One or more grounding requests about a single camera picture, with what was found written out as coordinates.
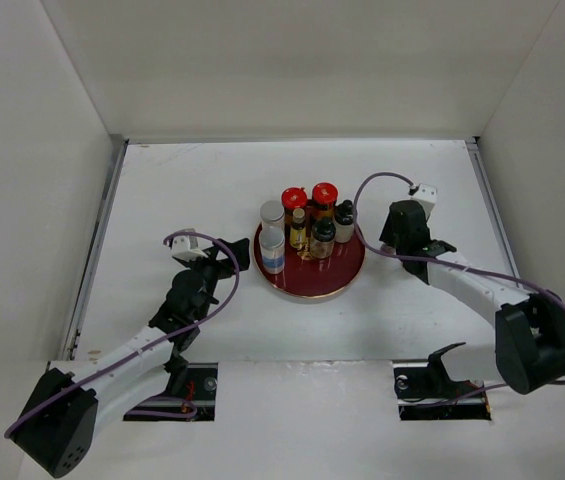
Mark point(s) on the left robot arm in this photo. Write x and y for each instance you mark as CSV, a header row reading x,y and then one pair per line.
x,y
67,409

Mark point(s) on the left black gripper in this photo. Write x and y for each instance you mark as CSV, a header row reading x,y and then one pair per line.
x,y
224,270

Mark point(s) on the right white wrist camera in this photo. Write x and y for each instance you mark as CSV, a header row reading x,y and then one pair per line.
x,y
425,195

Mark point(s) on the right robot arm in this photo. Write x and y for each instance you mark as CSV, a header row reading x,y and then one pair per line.
x,y
529,327

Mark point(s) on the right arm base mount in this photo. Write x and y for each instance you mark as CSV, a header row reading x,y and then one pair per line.
x,y
425,392

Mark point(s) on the pink-lid spice shaker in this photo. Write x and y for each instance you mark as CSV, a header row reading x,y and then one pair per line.
x,y
387,248

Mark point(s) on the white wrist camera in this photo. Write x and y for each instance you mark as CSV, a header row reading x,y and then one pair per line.
x,y
425,195
184,246

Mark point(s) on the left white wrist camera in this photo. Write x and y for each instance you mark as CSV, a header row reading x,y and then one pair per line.
x,y
184,246

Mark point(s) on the round red lacquer tray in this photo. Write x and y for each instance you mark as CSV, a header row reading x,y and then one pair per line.
x,y
307,277

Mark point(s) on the red-lid jar dark sauce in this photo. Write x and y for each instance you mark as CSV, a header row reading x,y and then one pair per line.
x,y
324,197

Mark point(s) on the silver-lid shaker blue label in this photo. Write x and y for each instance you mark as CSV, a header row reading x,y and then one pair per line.
x,y
272,249

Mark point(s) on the black-cap bottle white contents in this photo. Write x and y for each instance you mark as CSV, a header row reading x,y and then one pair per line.
x,y
344,222

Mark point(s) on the silver-lid shaker light label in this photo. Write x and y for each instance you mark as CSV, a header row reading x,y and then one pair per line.
x,y
272,215

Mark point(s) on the black-cap bottle brown spice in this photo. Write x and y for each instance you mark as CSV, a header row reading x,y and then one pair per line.
x,y
322,238

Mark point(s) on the red-lid jar amber contents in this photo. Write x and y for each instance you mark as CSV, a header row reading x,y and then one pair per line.
x,y
292,198

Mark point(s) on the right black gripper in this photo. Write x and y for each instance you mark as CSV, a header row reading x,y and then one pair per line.
x,y
387,233

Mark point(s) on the small gold-cap yellow bottle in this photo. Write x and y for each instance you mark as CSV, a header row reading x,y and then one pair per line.
x,y
298,229

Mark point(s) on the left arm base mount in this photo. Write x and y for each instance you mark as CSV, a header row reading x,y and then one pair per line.
x,y
190,396

